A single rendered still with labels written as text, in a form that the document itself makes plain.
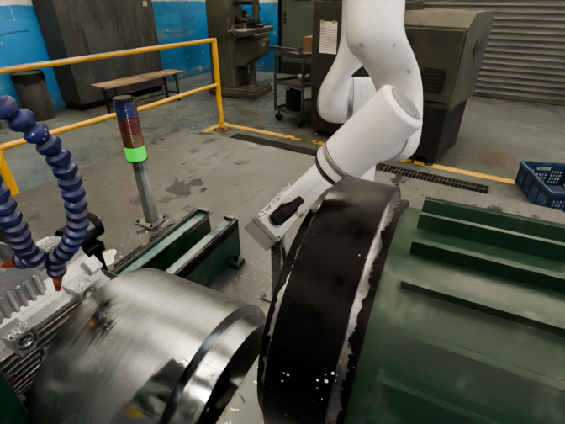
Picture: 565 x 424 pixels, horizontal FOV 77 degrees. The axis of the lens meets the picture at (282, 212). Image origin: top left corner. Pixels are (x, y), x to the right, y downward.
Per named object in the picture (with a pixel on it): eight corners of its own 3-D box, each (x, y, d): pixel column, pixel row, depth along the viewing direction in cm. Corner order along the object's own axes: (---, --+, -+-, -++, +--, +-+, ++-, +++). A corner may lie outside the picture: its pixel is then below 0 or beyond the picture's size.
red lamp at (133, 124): (130, 135, 103) (127, 119, 100) (115, 132, 105) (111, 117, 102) (145, 129, 107) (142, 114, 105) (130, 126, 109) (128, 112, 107)
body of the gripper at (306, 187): (331, 140, 66) (295, 175, 73) (310, 160, 58) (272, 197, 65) (359, 169, 66) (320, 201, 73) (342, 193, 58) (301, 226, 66)
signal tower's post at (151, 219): (151, 230, 118) (122, 102, 96) (134, 224, 121) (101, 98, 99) (168, 218, 124) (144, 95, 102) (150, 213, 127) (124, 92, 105)
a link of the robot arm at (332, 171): (336, 131, 64) (325, 142, 66) (319, 148, 57) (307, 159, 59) (368, 165, 65) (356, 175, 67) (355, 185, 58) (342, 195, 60)
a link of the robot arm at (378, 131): (351, 140, 66) (319, 135, 59) (409, 87, 57) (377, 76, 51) (372, 178, 63) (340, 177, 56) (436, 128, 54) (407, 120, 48)
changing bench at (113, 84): (173, 95, 602) (169, 69, 579) (187, 98, 587) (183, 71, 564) (97, 115, 501) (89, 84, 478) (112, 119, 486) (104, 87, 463)
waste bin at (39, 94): (47, 113, 517) (32, 68, 485) (63, 116, 500) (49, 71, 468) (19, 119, 488) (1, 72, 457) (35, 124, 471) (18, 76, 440)
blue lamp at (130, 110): (127, 119, 100) (123, 103, 98) (111, 117, 102) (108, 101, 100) (142, 114, 105) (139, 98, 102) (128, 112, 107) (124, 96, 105)
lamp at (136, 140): (134, 150, 105) (130, 135, 103) (118, 146, 107) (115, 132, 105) (149, 143, 110) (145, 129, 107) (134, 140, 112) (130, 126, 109)
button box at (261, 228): (266, 251, 75) (280, 240, 72) (242, 227, 75) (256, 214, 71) (298, 214, 88) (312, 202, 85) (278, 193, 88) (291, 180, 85)
